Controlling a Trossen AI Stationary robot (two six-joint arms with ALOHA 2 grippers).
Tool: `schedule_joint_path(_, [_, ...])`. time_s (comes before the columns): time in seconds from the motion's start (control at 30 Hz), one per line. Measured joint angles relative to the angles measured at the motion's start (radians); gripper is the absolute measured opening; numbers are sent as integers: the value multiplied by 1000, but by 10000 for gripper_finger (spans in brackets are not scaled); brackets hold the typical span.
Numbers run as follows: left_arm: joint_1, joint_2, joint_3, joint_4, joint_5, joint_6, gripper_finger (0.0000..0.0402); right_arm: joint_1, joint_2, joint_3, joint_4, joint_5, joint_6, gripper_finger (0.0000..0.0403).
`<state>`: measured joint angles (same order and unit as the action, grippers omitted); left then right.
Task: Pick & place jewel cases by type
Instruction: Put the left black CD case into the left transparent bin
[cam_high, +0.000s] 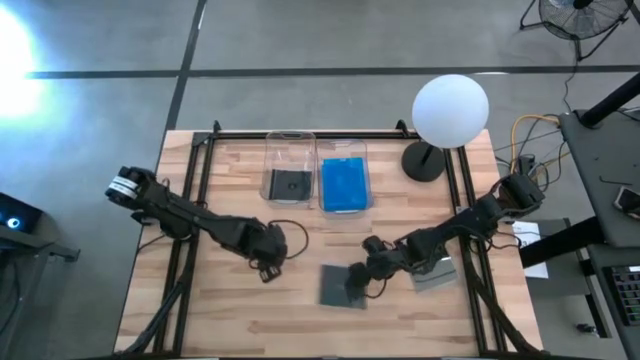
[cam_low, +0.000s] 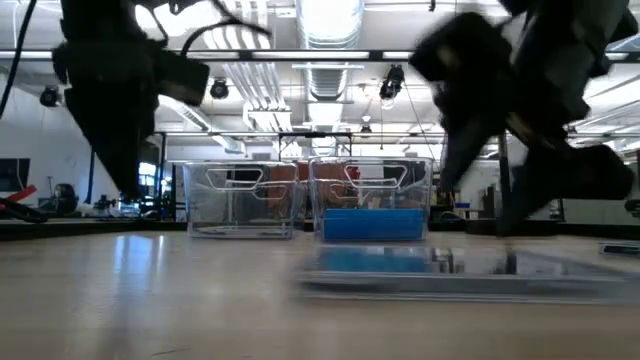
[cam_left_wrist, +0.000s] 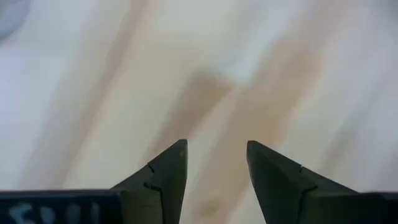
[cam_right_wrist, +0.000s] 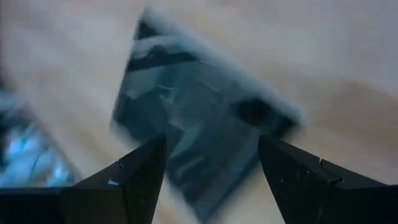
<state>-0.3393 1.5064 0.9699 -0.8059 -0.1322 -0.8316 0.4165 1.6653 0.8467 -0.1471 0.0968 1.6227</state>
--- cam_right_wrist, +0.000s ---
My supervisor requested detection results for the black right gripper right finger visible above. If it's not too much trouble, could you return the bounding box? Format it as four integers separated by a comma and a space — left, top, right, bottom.
257, 134, 398, 224

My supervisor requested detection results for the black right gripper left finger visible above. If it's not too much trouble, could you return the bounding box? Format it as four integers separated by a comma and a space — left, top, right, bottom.
60, 135, 167, 224

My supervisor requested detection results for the blue jewel case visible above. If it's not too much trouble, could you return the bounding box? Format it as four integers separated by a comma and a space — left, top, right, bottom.
0, 90, 79, 188

